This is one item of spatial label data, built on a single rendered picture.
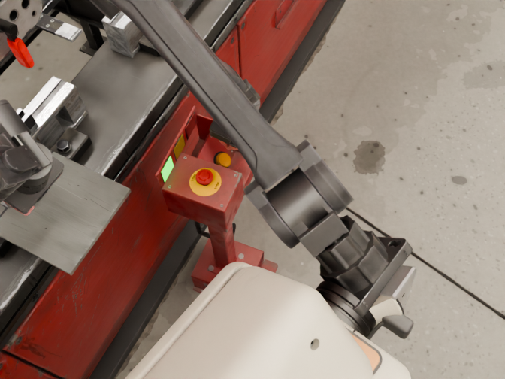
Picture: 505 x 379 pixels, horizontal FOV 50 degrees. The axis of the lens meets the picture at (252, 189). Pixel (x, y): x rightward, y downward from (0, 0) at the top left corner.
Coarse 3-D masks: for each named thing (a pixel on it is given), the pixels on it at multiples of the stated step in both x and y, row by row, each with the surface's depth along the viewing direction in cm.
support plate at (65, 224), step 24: (72, 168) 99; (48, 192) 97; (72, 192) 97; (96, 192) 97; (120, 192) 97; (24, 216) 95; (48, 216) 95; (72, 216) 95; (96, 216) 95; (24, 240) 93; (48, 240) 93; (72, 240) 92; (96, 240) 93; (72, 264) 90
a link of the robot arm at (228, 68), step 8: (96, 0) 68; (104, 0) 69; (104, 8) 70; (112, 8) 71; (176, 8) 76; (112, 16) 71; (208, 48) 85; (216, 56) 88; (224, 64) 93; (232, 72) 94; (240, 80) 95; (240, 88) 95; (248, 88) 97; (248, 96) 98
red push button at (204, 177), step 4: (200, 172) 120; (204, 172) 120; (208, 172) 120; (196, 176) 120; (200, 176) 120; (204, 176) 120; (208, 176) 120; (212, 176) 120; (196, 180) 120; (200, 180) 119; (204, 180) 119; (208, 180) 119; (212, 180) 120; (204, 184) 119; (208, 184) 122
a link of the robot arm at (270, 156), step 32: (128, 0) 60; (160, 0) 60; (160, 32) 61; (192, 32) 62; (192, 64) 62; (224, 96) 63; (224, 128) 64; (256, 128) 64; (256, 160) 65; (288, 160) 65; (320, 160) 66; (256, 192) 66; (320, 192) 65
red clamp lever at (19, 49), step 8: (0, 24) 82; (8, 24) 82; (8, 32) 82; (16, 32) 83; (8, 40) 85; (16, 40) 85; (16, 48) 86; (24, 48) 87; (16, 56) 88; (24, 56) 88; (24, 64) 89; (32, 64) 90
